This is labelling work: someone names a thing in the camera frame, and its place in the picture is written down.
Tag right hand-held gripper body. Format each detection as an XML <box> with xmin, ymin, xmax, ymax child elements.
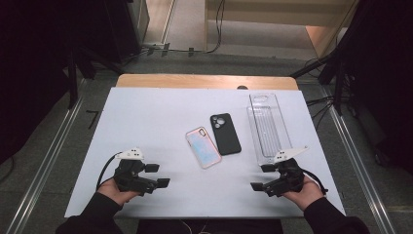
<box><xmin>261</xmin><ymin>145</ymin><xmax>310</xmax><ymax>198</ymax></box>

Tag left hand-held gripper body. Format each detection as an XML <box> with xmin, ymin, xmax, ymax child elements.
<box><xmin>112</xmin><ymin>147</ymin><xmax>159</xmax><ymax>197</ymax></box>

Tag clear plastic container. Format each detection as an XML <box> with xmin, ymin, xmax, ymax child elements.
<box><xmin>246</xmin><ymin>93</ymin><xmax>293</xmax><ymax>167</ymax></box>

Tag black phone case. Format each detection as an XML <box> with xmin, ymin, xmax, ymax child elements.
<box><xmin>209</xmin><ymin>112</ymin><xmax>243</xmax><ymax>156</ymax></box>

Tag pink phone case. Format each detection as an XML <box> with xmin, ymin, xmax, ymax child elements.
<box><xmin>185</xmin><ymin>126</ymin><xmax>223</xmax><ymax>170</ymax></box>

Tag person's left hand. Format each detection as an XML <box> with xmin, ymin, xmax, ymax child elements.
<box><xmin>96</xmin><ymin>177</ymin><xmax>144</xmax><ymax>207</ymax></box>

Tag person's right hand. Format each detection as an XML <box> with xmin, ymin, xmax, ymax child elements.
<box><xmin>282</xmin><ymin>175</ymin><xmax>325</xmax><ymax>213</ymax></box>

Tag person's dark clothing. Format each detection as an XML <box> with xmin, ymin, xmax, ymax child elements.
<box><xmin>135</xmin><ymin>218</ymin><xmax>284</xmax><ymax>234</ymax></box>

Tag wooden table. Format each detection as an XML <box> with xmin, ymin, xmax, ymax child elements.
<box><xmin>115</xmin><ymin>73</ymin><xmax>300</xmax><ymax>92</ymax></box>

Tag black stand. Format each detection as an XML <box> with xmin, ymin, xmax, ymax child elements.
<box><xmin>290</xmin><ymin>53</ymin><xmax>347</xmax><ymax>115</ymax></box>
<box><xmin>66</xmin><ymin>45</ymin><xmax>126</xmax><ymax>110</ymax></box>

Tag black curtain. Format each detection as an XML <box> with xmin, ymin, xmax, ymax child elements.
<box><xmin>0</xmin><ymin>0</ymin><xmax>144</xmax><ymax>164</ymax></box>
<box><xmin>337</xmin><ymin>0</ymin><xmax>413</xmax><ymax>174</ymax></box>

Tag light wooden cabinet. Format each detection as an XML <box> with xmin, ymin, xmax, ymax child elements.
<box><xmin>204</xmin><ymin>0</ymin><xmax>358</xmax><ymax>59</ymax></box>

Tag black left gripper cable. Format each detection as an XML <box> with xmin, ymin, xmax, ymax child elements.
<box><xmin>95</xmin><ymin>152</ymin><xmax>123</xmax><ymax>191</ymax></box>

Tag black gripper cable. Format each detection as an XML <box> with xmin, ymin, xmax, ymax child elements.
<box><xmin>95</xmin><ymin>152</ymin><xmax>123</xmax><ymax>191</ymax></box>
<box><xmin>301</xmin><ymin>169</ymin><xmax>329</xmax><ymax>195</ymax></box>

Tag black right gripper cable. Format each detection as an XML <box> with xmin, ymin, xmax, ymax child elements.
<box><xmin>301</xmin><ymin>169</ymin><xmax>329</xmax><ymax>195</ymax></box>

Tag metal floor rail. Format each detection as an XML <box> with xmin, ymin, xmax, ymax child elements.
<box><xmin>4</xmin><ymin>96</ymin><xmax>86</xmax><ymax>234</ymax></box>
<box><xmin>322</xmin><ymin>97</ymin><xmax>397</xmax><ymax>234</ymax></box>

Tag black floor cables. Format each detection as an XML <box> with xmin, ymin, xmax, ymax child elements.
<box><xmin>305</xmin><ymin>94</ymin><xmax>337</xmax><ymax>130</ymax></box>

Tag hanging black cable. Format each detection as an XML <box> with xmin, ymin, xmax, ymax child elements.
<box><xmin>207</xmin><ymin>0</ymin><xmax>227</xmax><ymax>55</ymax></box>

